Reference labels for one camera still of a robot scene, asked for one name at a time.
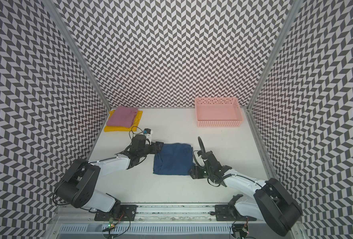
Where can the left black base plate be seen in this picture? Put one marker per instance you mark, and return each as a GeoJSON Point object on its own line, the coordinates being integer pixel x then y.
{"type": "Point", "coordinates": [121, 212]}

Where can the folded pink t-shirt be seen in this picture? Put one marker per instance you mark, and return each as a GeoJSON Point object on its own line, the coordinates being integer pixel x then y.
{"type": "Point", "coordinates": [123, 117]}

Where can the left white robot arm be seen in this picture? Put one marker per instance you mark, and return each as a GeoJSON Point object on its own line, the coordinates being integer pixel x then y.
{"type": "Point", "coordinates": [78, 185]}

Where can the pink plastic basket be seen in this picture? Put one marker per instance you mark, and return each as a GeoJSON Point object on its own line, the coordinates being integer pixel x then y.
{"type": "Point", "coordinates": [218, 112]}

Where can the folded yellow t-shirt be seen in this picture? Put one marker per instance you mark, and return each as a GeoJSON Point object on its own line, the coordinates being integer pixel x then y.
{"type": "Point", "coordinates": [125, 129]}

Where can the blue mickey t-shirt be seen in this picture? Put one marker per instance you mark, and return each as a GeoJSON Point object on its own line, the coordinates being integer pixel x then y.
{"type": "Point", "coordinates": [174, 159]}

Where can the aluminium front rail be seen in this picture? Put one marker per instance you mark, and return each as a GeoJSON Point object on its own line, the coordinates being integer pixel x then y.
{"type": "Point", "coordinates": [154, 221]}

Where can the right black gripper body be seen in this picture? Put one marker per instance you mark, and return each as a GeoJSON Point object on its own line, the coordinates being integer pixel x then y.
{"type": "Point", "coordinates": [202, 173]}

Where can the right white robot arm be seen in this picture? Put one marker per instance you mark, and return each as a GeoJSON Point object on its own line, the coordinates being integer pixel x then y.
{"type": "Point", "coordinates": [266, 200]}

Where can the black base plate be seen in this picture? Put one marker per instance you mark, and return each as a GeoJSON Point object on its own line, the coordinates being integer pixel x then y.
{"type": "Point", "coordinates": [121, 212]}
{"type": "Point", "coordinates": [224, 213]}

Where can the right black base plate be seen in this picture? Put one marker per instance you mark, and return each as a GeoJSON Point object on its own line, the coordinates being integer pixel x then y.
{"type": "Point", "coordinates": [224, 213]}

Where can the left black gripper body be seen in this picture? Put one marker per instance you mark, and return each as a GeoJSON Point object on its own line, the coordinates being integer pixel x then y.
{"type": "Point", "coordinates": [153, 149]}

